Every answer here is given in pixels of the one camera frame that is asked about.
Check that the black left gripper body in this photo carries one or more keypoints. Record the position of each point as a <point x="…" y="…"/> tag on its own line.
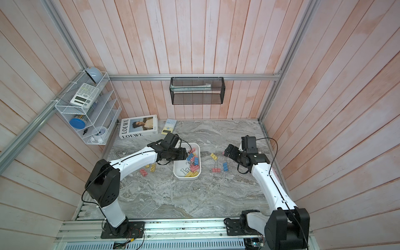
<point x="176" y="154"/>

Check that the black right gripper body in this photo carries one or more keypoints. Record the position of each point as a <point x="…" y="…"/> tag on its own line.
<point x="237" y="154"/>

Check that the blue binder clip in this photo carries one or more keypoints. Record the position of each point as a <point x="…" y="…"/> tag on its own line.
<point x="225" y="166"/>

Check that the white plastic storage box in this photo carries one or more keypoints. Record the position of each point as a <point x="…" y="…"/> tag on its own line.
<point x="190" y="168"/>

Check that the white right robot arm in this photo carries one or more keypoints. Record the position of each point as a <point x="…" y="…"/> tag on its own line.
<point x="287" y="226"/>

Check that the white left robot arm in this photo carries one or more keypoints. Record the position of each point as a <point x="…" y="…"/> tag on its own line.
<point x="103" y="184"/>

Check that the pink plastic box lid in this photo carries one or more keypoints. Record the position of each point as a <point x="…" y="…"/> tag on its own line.
<point x="275" y="176"/>

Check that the yellow blue small calculator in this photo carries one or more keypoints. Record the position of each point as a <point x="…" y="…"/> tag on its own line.
<point x="168" y="126"/>

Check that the LOEWE white book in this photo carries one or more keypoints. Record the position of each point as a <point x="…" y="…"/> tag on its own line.
<point x="138" y="126"/>

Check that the green white item in basket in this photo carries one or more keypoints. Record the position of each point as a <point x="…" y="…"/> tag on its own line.
<point x="190" y="89"/>

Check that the white desk calculator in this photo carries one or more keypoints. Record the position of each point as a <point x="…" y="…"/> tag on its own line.
<point x="85" y="96"/>

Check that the black mesh wall basket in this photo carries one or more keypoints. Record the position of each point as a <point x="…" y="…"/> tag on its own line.
<point x="215" y="96"/>

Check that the white wire wall shelf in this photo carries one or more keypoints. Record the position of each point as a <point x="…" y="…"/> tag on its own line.
<point x="104" y="111"/>

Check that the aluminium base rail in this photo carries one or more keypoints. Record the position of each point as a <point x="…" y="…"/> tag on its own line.
<point x="158" y="234"/>

